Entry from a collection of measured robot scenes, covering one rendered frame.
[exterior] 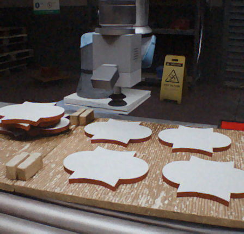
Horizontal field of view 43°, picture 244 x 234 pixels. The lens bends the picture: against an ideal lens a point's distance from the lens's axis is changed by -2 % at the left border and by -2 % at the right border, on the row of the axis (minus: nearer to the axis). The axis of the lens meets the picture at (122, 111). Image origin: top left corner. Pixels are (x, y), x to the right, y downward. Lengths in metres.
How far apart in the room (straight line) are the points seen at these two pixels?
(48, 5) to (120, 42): 5.81
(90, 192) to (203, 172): 0.19
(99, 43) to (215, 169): 0.33
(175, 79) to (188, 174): 3.68
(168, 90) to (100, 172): 3.72
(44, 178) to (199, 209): 0.26
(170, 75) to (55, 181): 3.75
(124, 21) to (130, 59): 0.08
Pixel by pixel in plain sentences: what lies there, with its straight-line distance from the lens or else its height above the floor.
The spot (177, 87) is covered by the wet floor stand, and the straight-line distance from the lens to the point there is 4.19.
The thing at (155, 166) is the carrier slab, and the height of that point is 0.94.
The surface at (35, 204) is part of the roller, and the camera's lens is 0.52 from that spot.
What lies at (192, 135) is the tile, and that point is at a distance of 0.70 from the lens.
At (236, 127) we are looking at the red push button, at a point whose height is 0.93.
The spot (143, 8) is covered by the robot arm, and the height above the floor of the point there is 1.21.
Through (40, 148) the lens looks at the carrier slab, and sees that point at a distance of 0.67.
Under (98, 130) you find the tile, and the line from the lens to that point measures 0.71.
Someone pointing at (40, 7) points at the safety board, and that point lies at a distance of 6.53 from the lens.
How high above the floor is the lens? 1.21
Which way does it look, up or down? 18 degrees down
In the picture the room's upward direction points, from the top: straight up
